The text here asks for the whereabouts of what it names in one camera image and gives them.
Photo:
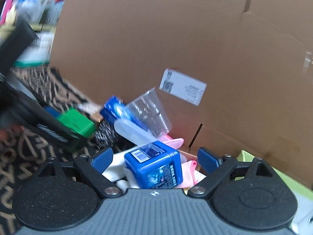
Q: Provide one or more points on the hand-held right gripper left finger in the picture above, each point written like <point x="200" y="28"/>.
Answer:
<point x="104" y="160"/>

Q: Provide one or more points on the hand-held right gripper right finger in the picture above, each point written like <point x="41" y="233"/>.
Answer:
<point x="207" y="162"/>

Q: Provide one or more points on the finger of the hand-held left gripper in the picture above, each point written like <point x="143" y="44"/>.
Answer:
<point x="52" y="111"/>

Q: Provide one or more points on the steel wool scrubber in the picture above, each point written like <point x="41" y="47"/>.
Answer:
<point x="106" y="133"/>

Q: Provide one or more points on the blue square box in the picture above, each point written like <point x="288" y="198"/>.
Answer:
<point x="156" y="167"/>

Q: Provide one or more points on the light green tray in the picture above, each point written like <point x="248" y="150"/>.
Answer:
<point x="288" y="176"/>

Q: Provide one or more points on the pink microfiber cloth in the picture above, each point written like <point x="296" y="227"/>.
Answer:
<point x="189" y="173"/>
<point x="173" y="142"/>

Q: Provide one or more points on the translucent white bottle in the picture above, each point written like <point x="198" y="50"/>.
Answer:
<point x="133" y="132"/>

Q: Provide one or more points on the brown packet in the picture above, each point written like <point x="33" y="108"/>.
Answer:
<point x="96" y="118"/>

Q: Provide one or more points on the black patterned rug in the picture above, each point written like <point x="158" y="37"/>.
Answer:
<point x="14" y="166"/>

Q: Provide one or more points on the long blue box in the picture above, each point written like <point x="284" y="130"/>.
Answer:
<point x="115" y="110"/>

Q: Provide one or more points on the white and green box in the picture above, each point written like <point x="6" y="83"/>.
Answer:
<point x="36" y="51"/>

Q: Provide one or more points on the clear plastic bag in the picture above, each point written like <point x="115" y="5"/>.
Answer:
<point x="149" y="112"/>

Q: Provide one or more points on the white shipping label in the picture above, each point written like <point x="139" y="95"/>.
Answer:
<point x="183" y="87"/>

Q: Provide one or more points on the pink packet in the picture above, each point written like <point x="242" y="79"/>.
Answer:
<point x="7" y="7"/>

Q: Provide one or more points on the large cardboard box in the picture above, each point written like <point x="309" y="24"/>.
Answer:
<point x="171" y="41"/>

